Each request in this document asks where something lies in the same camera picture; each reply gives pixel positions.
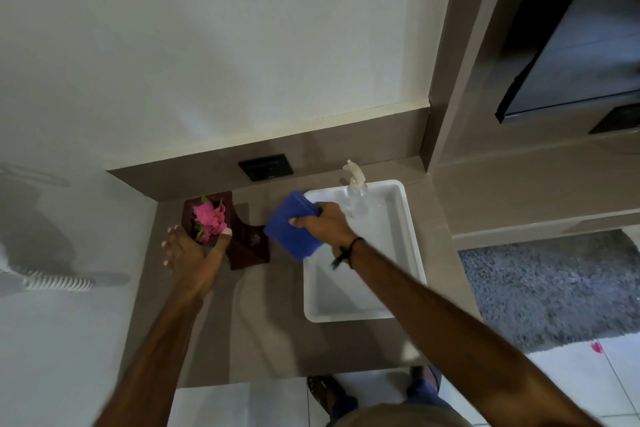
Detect person's right hand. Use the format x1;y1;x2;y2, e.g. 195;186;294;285
289;201;359;262

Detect black television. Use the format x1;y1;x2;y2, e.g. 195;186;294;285
494;0;640;125

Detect dark brown wooden vase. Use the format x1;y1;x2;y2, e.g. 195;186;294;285
181;191;271;271

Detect white plastic tray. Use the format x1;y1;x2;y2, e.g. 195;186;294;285
302;179;428;324

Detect black socket panel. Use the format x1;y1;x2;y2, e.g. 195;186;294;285
588;103;640;135

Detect blue trousers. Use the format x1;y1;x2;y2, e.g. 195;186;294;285
326;367;453;417

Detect person's left forearm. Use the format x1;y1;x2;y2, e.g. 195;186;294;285
93;288;207;427

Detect pink artificial flowers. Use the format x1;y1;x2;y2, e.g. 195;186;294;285
192;196;229;244

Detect person's left hand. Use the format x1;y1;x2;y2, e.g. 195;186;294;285
161;225;234;300

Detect black wall socket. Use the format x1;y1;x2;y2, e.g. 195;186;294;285
237;153;295;182

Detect grey shaggy rug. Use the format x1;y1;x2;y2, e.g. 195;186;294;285
458;229;640;354

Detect clear spray bottle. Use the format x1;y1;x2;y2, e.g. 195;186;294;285
342;159;371;219

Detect black wristband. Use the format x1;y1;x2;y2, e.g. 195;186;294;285
330;237;366;271

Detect blue cleaning cloth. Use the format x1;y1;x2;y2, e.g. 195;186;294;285
263;190;323;263

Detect person's right forearm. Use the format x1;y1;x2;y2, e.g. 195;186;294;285
332;238;601;427

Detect white coiled cable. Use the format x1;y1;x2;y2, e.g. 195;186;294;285
22;269;96;293

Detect beige low shelf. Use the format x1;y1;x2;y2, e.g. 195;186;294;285
431;130;640;251

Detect white wall hair dryer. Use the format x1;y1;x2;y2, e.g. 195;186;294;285
0;240;27;288

